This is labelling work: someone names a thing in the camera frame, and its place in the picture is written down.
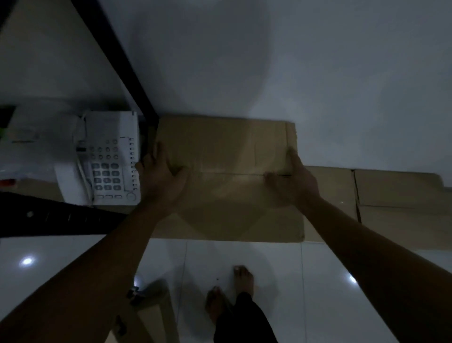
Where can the person's right hand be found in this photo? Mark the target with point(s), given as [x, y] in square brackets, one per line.
[296, 187]

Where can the person's left hand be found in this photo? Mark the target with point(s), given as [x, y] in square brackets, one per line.
[159, 187]

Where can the person's right thumb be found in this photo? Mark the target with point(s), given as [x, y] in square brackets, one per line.
[274, 179]

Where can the person's left thumb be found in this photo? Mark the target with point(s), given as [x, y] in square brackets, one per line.
[180, 178]

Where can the large brown cardboard box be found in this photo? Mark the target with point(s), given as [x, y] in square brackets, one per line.
[226, 155]

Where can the person's right forearm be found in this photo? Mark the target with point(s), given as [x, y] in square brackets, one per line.
[381, 272]

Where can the person's left forearm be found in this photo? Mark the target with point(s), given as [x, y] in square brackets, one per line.
[81, 282]

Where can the white desk telephone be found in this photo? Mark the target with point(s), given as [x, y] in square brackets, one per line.
[106, 159]

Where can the person's right foot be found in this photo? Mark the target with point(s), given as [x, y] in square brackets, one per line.
[243, 281]

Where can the person's foot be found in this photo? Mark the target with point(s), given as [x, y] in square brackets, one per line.
[216, 304]
[243, 281]

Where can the person's left foot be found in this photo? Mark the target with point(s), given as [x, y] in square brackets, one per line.
[216, 304]

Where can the person's black trousers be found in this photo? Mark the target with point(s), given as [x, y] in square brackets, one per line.
[245, 321]

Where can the clear plastic bag with papers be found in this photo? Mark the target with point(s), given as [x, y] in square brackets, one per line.
[35, 141]

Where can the black metal shelf rail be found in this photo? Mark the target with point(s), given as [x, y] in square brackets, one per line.
[53, 215]

